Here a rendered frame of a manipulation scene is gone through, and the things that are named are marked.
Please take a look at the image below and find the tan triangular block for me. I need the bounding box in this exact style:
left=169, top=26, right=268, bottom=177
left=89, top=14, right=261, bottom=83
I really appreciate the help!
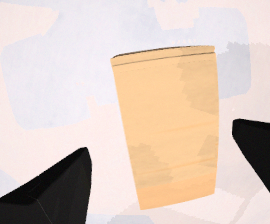
left=112, top=52, right=219, bottom=210
left=110, top=45, right=215, bottom=67

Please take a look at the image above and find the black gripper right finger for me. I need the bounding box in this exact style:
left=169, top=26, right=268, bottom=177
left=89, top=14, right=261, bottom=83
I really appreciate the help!
left=232, top=119, right=270, bottom=194

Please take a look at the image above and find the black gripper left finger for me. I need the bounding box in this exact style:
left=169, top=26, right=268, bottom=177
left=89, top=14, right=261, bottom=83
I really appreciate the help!
left=0, top=147, right=92, bottom=224

